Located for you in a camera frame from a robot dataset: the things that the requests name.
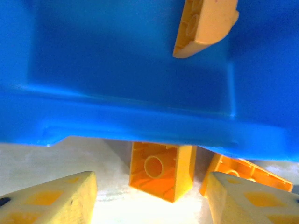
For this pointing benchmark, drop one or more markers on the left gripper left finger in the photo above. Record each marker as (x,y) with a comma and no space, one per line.
(46,203)

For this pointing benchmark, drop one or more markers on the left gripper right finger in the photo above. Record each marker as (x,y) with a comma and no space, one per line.
(252,205)

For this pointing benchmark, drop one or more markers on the long yellow lego brick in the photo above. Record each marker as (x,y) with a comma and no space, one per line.
(245,166)

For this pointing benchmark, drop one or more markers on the yellow sloped lego brick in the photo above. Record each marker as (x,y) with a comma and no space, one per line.
(210,23)

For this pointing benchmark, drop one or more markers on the blue three-compartment bin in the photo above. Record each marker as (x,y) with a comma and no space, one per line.
(116,70)

